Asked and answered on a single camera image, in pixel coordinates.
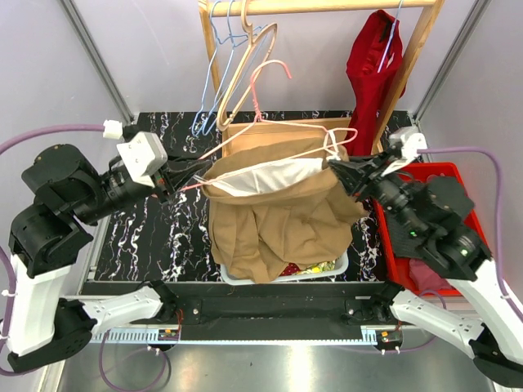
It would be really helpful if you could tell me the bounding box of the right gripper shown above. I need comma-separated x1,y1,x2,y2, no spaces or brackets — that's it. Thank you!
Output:
329,145,430,238

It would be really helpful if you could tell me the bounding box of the pink wire hanger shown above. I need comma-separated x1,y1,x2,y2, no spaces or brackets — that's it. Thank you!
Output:
179,60,359,193

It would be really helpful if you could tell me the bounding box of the beige wooden hanger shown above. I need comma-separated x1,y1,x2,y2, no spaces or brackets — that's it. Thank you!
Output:
216,1,278,132

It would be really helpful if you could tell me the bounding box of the tan and white garment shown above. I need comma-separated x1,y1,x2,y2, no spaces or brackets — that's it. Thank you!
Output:
202,136,367,283

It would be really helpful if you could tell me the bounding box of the lemon print skirt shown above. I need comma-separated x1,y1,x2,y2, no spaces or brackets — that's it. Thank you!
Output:
299,259,344,278

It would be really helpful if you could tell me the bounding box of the red polka dot garment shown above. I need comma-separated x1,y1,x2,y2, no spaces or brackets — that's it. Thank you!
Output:
280,263,301,276

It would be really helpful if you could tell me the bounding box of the blue hanger of lemon skirt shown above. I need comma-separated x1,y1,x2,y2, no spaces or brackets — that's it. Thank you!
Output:
205,1,268,135

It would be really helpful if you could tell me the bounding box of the light blue wire hanger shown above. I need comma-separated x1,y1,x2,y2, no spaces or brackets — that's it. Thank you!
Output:
191,0,222,137

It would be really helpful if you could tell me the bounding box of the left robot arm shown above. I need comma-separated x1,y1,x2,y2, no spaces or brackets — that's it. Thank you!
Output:
3,144,211,375

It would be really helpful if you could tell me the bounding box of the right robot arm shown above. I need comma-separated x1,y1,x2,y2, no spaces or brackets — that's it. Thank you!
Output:
329,156,522,388

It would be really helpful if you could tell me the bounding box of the blue hanger of red dress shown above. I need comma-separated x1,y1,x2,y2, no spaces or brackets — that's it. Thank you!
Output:
378,0,404,73

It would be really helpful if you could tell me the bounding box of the black marble mat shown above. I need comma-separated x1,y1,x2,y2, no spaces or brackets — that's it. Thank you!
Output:
93,112,387,283

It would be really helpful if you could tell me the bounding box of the dark striped shirt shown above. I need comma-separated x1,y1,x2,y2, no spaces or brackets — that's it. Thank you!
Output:
385,212,423,259

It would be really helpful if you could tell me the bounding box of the white plastic laundry basket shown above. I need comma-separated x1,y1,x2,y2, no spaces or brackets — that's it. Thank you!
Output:
212,241,349,286

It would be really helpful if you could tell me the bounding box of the red dress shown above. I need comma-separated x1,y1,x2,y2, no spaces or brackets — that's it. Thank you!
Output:
346,10,403,156

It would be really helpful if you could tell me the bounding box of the pink garment in bin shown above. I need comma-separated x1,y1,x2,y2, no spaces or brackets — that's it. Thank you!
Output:
408,173,454,291

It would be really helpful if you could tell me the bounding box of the red plastic bin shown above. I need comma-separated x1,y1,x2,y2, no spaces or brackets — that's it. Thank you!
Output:
373,163,491,296

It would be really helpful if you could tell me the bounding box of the wooden clothes rack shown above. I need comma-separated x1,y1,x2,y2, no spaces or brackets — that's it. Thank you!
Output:
222,0,443,153

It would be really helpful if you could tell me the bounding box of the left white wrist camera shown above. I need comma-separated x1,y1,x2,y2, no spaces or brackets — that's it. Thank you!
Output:
116,131,168,188

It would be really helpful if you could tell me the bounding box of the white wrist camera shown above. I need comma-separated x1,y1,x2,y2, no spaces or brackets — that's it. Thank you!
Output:
382,126,427,176
116,131,168,188

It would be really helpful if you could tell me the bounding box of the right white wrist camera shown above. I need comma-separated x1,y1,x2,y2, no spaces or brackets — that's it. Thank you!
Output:
382,126,427,176

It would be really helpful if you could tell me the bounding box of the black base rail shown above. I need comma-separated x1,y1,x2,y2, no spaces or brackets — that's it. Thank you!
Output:
81,281,421,342

